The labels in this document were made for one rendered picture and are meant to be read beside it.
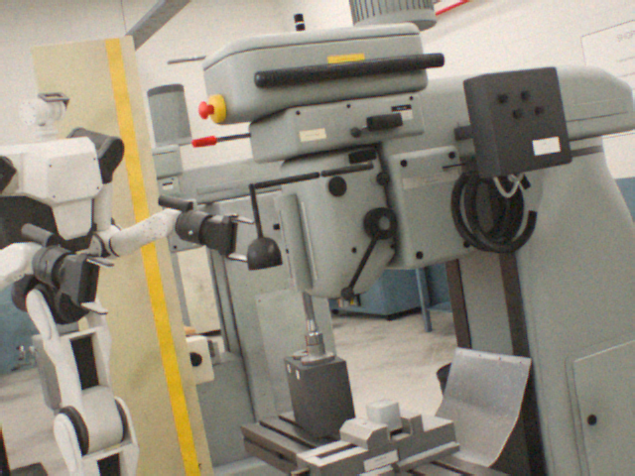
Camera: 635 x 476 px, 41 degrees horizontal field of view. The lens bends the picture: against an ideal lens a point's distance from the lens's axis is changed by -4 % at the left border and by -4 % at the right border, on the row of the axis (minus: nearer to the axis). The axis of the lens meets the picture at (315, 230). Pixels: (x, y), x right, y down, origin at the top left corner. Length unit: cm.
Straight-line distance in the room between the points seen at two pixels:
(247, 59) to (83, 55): 188
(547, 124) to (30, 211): 127
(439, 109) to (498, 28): 615
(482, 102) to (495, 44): 642
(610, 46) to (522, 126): 533
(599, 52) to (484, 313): 516
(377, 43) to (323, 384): 89
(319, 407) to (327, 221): 60
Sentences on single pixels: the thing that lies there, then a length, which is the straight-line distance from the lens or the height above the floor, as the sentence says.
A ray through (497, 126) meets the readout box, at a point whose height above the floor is 162.
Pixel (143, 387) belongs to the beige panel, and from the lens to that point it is 365.
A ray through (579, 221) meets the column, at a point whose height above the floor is 137.
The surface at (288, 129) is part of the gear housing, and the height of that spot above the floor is 168.
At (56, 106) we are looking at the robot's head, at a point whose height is 189.
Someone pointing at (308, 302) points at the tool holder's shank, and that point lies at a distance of 231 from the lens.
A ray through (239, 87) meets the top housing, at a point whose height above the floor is 179.
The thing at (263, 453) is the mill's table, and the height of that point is 86.
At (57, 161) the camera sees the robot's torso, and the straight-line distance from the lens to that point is 229.
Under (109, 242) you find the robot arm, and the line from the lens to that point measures 259.
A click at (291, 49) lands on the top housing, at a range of 186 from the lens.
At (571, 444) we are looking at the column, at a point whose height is 85.
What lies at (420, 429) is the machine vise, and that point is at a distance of 198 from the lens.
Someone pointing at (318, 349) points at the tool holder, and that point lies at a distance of 232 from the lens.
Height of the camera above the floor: 156
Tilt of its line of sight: 3 degrees down
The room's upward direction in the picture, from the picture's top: 10 degrees counter-clockwise
